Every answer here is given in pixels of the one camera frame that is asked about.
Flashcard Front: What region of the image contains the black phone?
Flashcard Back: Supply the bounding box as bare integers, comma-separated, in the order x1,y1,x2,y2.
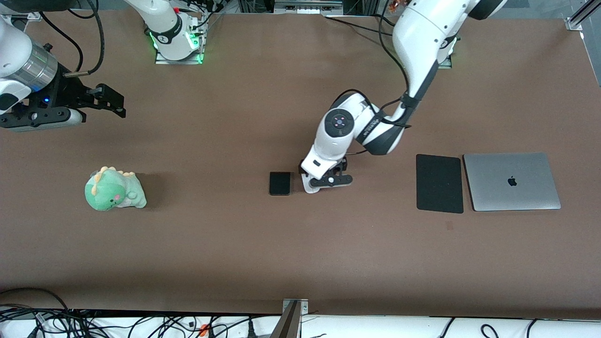
269,171,291,196

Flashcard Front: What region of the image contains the black mouse pad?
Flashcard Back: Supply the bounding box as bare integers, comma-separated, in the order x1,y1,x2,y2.
416,154,464,214

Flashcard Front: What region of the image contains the green plush dinosaur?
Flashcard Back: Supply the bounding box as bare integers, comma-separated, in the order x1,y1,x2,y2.
85,166,147,212

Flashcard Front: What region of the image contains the grey power strip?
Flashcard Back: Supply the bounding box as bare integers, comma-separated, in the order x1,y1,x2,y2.
273,0,344,15

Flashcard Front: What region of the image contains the silver laptop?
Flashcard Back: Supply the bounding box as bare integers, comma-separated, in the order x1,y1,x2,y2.
463,152,562,212

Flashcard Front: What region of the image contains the aluminium corner profile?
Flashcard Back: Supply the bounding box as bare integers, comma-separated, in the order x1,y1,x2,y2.
565,0,601,31

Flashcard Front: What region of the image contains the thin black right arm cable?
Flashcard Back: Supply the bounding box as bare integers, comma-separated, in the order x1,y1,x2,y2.
39,12,84,73

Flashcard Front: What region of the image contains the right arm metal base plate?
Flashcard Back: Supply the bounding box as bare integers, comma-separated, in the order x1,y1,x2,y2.
154,47,204,65

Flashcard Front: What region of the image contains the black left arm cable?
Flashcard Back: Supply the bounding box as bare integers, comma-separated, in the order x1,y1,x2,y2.
334,0,415,155

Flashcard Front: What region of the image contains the black cable on table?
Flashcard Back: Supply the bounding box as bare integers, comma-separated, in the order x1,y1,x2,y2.
323,14,394,37

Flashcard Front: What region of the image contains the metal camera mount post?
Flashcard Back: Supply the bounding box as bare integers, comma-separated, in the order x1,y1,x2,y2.
270,299,309,338

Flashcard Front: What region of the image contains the white cable tray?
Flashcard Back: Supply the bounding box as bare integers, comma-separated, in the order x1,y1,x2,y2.
0,309,601,338

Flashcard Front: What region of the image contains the black looped cable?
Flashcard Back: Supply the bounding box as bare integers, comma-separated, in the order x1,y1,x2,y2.
0,287,72,321

